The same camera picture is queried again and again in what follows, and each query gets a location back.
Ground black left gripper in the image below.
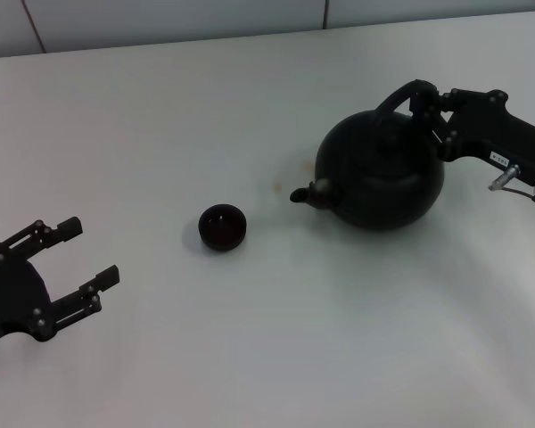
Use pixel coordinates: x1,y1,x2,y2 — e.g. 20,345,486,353
0,216,120,349

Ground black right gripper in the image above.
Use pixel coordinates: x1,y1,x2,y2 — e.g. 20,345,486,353
408,86,535,184

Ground dark brown teacup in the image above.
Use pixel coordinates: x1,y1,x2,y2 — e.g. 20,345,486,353
198,202,247,253

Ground black round teapot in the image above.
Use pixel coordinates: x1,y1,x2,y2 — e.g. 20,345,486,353
288,79,447,232

